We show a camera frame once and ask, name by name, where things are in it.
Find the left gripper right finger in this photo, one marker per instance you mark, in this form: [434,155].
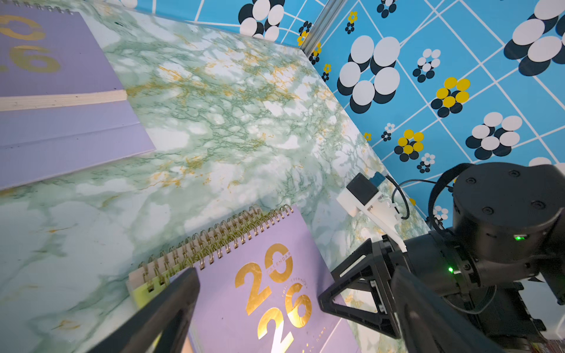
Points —
[429,324]

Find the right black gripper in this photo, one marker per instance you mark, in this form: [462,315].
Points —
[486,293]

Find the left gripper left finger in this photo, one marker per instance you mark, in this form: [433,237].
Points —
[165,320]

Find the green calendar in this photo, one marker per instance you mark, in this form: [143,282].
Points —
[145,293]

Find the purple calendar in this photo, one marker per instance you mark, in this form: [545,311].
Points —
[259,293]
[63,108]

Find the pink calendar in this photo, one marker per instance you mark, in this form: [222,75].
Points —
[204,247]

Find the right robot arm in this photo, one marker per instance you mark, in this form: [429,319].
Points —
[504,213]

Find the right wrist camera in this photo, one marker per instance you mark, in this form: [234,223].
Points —
[365,195]

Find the right aluminium corner post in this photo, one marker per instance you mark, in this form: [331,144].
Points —
[322,24]

